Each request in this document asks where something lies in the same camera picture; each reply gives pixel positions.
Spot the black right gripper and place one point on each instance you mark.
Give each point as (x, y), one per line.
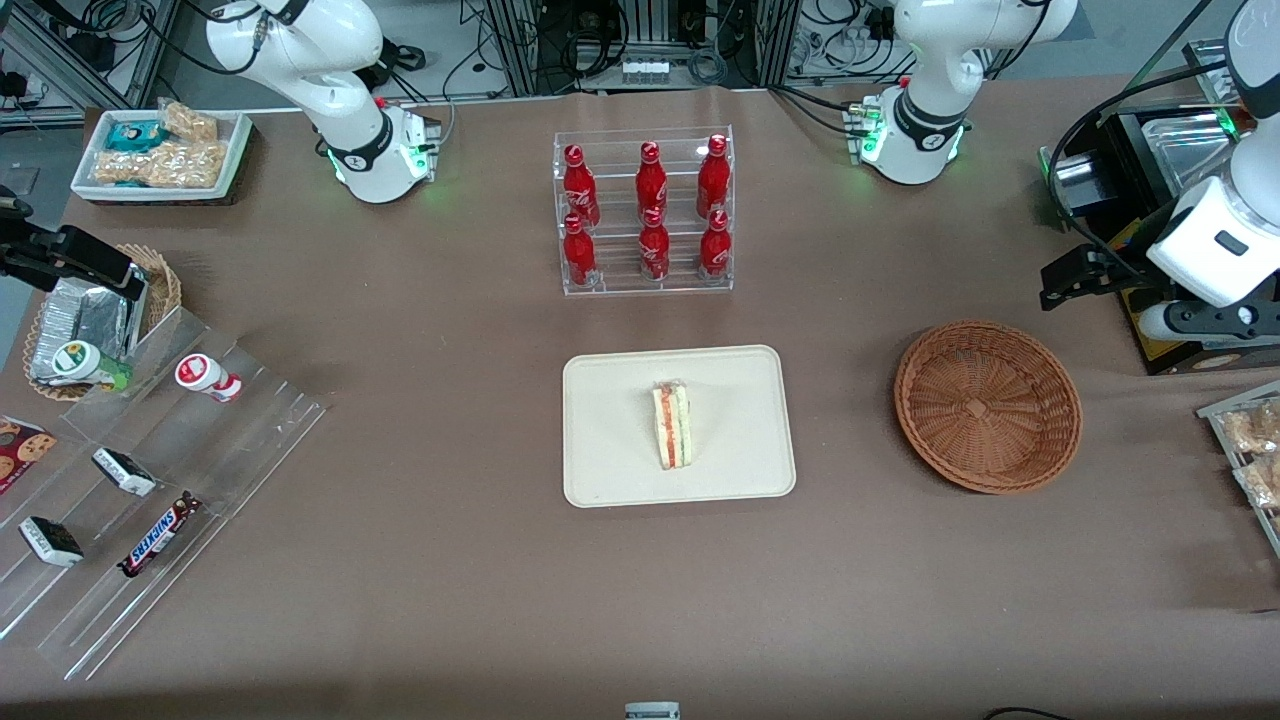
(30, 253)

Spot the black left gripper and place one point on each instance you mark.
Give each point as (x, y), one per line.
(1128, 262)

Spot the triangular sandwich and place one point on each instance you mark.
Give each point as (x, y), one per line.
(672, 425)

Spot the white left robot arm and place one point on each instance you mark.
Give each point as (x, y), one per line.
(925, 120)

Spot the small brown wicker basket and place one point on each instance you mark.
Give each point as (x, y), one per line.
(165, 285)

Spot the large brown wicker basket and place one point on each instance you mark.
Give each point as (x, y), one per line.
(985, 405)

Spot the white snack tray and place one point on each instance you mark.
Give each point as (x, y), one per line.
(235, 150)

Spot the tray of pastries right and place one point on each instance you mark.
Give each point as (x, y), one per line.
(1215, 415)

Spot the cream plastic tray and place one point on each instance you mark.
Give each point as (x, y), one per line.
(600, 440)

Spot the silver foil wrapped packet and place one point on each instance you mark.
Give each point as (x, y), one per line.
(85, 315)

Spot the green lid yoghurt bottle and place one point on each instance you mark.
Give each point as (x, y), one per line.
(80, 360)

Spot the large rice cracker pack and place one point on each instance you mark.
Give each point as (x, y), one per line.
(160, 165)

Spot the teal snack pack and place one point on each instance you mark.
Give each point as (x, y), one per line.
(135, 135)

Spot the black food warmer machine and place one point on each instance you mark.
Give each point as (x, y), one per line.
(1130, 165)

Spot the red lid yoghurt bottle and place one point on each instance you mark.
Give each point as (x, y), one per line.
(200, 373)

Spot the small rice cracker pack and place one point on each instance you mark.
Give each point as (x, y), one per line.
(190, 122)

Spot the steel food pan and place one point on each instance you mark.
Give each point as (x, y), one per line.
(1190, 150)

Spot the chocolate chip cookie pack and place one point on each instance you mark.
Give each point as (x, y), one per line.
(20, 450)

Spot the black white snack bar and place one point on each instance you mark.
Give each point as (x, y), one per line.
(123, 471)
(50, 541)

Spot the clear acrylic stepped display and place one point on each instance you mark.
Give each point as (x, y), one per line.
(250, 440)

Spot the Snickers chocolate bar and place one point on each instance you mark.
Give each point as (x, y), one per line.
(160, 535)

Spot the red cola bottle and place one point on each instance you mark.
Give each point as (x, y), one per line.
(580, 190)
(578, 255)
(654, 250)
(713, 180)
(715, 250)
(651, 185)

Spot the clear acrylic bottle rack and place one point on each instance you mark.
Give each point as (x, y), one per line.
(620, 280)

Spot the white power strip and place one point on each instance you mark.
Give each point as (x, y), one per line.
(644, 70)

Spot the aluminium frame post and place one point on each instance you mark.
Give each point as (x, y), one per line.
(512, 45)
(777, 40)

